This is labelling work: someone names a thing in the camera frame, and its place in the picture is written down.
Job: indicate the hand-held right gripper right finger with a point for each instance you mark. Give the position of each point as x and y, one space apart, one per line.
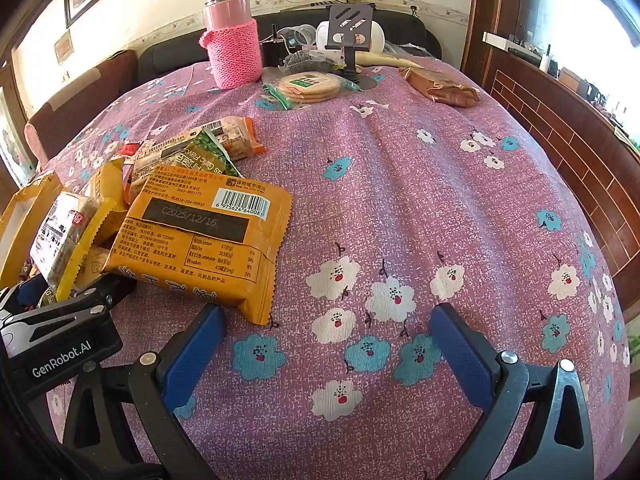
460 355

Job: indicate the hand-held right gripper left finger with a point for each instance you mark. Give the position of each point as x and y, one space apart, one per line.
192 355

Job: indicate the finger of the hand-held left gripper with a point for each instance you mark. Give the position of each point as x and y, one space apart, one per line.
35 287
107 286

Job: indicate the yellow cardboard box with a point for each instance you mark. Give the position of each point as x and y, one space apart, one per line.
20 210

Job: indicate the large orange snack packet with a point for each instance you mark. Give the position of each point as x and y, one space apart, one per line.
200 240

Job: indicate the pale yellow toast-print packet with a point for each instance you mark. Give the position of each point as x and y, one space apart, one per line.
92 266

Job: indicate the yellow snack packet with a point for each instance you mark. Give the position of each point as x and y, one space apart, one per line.
107 180

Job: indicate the long brown bread packet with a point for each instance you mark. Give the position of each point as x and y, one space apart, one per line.
160 152

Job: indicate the green snack packet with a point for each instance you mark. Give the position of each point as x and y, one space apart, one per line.
215 157

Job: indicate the pink floral tablecloth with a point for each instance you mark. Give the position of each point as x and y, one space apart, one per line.
375 200

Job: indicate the red-brown armchair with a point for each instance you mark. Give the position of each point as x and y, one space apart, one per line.
75 95

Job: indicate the clear orange-end cracker packet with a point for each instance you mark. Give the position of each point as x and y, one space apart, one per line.
237 135

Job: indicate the black sofa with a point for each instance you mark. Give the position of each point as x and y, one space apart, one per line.
170 52

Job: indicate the wooden display cabinet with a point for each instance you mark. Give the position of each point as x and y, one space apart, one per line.
550 125

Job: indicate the pink flask with knitted sleeve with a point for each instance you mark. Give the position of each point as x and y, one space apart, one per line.
232 50

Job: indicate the brown snack packet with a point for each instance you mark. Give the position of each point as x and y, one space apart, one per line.
440 87

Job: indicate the round rice cracker packet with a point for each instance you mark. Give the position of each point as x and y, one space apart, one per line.
307 87

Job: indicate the small black stand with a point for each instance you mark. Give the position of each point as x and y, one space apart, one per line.
272 52

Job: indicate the clear mesh-print bag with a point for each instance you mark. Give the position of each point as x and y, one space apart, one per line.
300 62

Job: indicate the beige long packet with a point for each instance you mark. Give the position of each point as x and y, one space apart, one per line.
385 60

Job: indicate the clear plastic bag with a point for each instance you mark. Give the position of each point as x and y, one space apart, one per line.
405 49

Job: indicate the white flat box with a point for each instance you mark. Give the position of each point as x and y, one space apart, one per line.
510 45

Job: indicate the clear plastic cup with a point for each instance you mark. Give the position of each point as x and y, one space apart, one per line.
300 35

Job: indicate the white plastic container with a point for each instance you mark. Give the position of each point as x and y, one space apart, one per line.
376 40

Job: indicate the black phone stand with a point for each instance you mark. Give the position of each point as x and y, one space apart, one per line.
350 17

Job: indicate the small wall plaque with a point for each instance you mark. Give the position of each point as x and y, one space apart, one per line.
64 47

